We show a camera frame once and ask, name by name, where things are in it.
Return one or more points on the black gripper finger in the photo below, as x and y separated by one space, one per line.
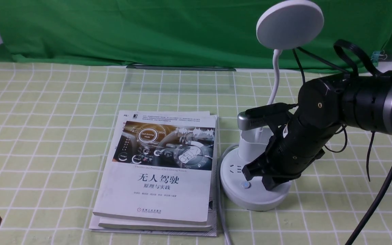
253 169

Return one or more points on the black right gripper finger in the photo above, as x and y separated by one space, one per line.
270 182

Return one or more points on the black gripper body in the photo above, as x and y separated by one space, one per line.
293 153

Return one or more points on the white desk lamp with base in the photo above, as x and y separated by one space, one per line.
284 26

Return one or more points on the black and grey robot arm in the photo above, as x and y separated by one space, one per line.
363 102

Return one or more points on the top white self-driving book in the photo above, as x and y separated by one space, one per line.
155 190

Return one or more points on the blue binder clip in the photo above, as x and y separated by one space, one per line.
378 56

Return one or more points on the clear acrylic sheet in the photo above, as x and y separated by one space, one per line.
161 79

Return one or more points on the green backdrop cloth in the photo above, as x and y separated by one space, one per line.
195 33

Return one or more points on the middle white book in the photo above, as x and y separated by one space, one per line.
155 225

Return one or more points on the bottom thin white book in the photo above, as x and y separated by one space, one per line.
213 217

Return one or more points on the green checkered tablecloth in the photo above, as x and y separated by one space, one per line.
56 126

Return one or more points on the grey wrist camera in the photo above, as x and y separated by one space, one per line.
271 115

